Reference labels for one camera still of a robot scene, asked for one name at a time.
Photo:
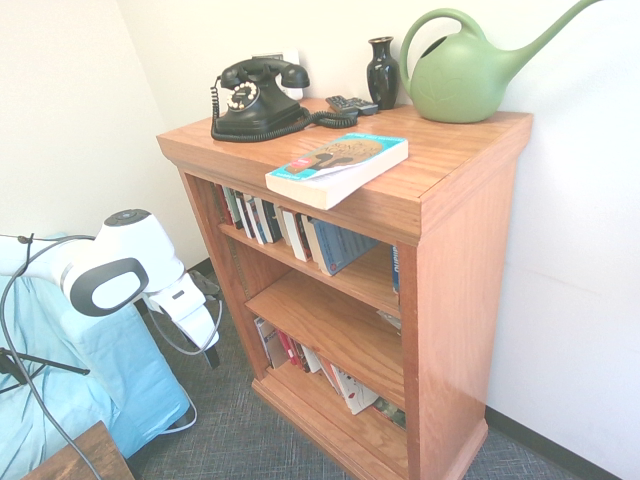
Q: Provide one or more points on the wooden bookshelf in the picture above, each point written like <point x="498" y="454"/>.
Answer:
<point x="465" y="300"/>

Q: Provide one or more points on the white book red marks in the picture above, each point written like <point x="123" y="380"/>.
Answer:
<point x="357" y="392"/>

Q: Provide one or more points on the green plastic watering can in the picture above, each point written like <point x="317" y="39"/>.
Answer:
<point x="455" y="85"/>

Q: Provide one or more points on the loose printed papers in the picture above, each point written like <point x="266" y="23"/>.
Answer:
<point x="391" y="320"/>

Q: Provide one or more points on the plain white book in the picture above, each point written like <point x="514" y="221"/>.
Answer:
<point x="311" y="360"/>

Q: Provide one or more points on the white-edged paperback with barcode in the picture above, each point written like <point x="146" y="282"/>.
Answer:
<point x="297" y="237"/>

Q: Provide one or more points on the black paperback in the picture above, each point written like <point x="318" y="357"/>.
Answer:
<point x="270" y="222"/>

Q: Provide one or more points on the red spine book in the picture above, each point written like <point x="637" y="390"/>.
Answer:
<point x="295" y="352"/>

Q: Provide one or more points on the blue Thailand guide book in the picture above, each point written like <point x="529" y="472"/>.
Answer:
<point x="395" y="270"/>

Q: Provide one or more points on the dark green photo book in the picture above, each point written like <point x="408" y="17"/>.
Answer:
<point x="392" y="414"/>

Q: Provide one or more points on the black rotary telephone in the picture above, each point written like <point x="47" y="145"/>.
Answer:
<point x="250" y="117"/>

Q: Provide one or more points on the dark green paperback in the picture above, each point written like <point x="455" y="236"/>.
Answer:
<point x="232" y="207"/>

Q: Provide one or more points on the black vase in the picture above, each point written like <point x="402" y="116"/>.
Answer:
<point x="382" y="75"/>

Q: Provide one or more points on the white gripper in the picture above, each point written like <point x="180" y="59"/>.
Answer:
<point x="192" y="310"/>

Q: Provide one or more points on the black remote control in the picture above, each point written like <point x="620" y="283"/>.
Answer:
<point x="340" y="104"/>

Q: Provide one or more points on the teal paperback book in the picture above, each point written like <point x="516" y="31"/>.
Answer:
<point x="345" y="165"/>

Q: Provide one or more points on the grey white cover book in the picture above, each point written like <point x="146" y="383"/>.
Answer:
<point x="270" y="342"/>

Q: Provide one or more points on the black tripod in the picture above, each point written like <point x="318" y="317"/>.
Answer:
<point x="60" y="366"/>

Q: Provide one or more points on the dark blue paperback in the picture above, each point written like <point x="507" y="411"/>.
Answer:
<point x="256" y="222"/>

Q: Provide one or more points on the dark wooden table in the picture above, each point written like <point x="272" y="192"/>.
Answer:
<point x="107" y="465"/>

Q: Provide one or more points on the thin orange book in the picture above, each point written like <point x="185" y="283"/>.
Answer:
<point x="330" y="375"/>

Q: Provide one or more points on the light blue cloth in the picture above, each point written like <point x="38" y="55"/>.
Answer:
<point x="115" y="380"/>

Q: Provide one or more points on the white square alarm clock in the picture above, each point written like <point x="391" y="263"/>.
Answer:
<point x="294" y="56"/>

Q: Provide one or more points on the grey remote control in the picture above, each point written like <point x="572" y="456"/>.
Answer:
<point x="365" y="106"/>

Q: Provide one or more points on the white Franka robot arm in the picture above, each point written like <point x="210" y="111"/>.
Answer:
<point x="130" y="240"/>

